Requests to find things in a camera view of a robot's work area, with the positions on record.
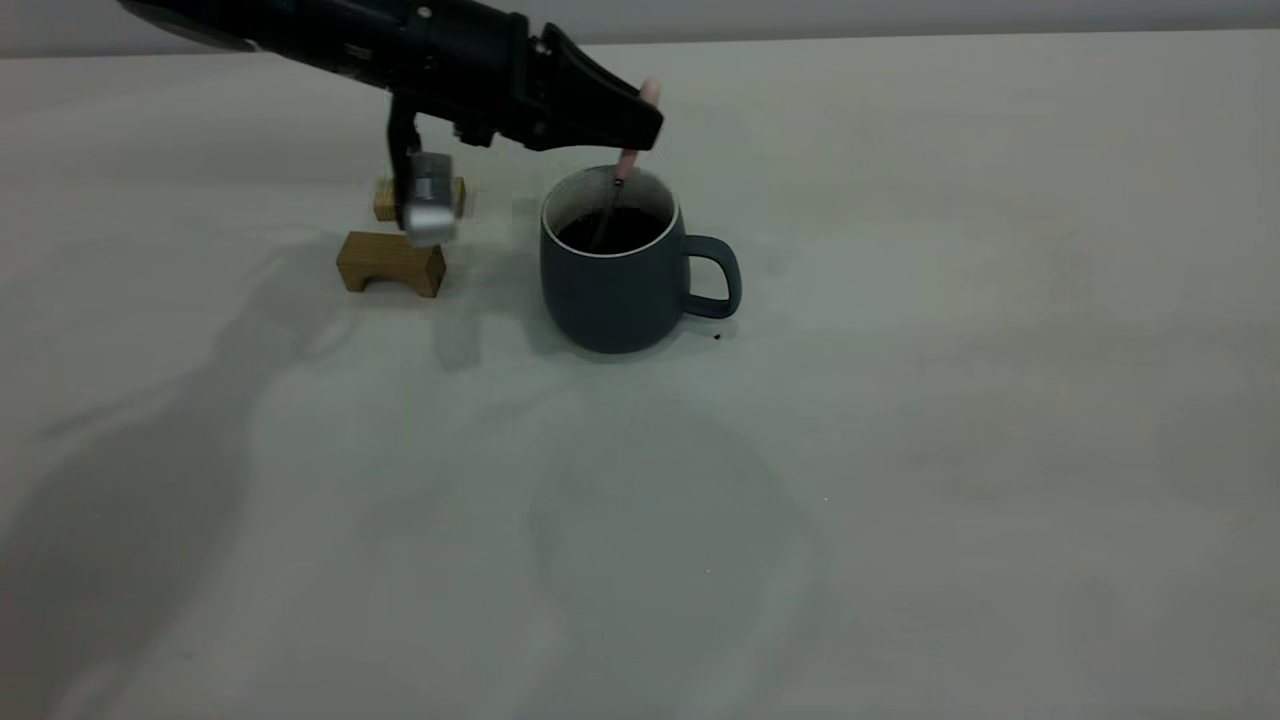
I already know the arched wooden block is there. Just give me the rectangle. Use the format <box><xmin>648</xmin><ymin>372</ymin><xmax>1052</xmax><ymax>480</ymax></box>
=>
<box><xmin>336</xmin><ymin>231</ymin><xmax>447</xmax><ymax>299</ymax></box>

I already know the flat wooden block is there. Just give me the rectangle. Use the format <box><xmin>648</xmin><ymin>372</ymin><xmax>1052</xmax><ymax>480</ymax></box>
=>
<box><xmin>373</xmin><ymin>177</ymin><xmax>467</xmax><ymax>223</ymax></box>

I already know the pink handled metal spoon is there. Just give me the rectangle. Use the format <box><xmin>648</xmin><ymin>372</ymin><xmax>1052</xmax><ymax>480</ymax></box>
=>
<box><xmin>588</xmin><ymin>78</ymin><xmax>663</xmax><ymax>251</ymax></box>

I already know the dark grey ceramic mug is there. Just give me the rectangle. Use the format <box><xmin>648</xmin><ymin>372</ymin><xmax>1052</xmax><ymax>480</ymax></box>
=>
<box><xmin>540</xmin><ymin>165</ymin><xmax>743</xmax><ymax>355</ymax></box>

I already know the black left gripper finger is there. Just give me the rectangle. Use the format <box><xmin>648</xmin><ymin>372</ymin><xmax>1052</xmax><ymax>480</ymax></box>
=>
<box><xmin>543</xmin><ymin>23</ymin><xmax>653</xmax><ymax>103</ymax></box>
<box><xmin>528</xmin><ymin>45</ymin><xmax>666</xmax><ymax>153</ymax></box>

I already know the black coffee liquid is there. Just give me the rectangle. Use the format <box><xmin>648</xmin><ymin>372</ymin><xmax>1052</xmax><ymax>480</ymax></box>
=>
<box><xmin>556</xmin><ymin>207</ymin><xmax>669</xmax><ymax>253</ymax></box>

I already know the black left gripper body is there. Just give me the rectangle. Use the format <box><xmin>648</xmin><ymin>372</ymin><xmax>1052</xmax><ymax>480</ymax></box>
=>
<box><xmin>398</xmin><ymin>5</ymin><xmax>549</xmax><ymax>148</ymax></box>

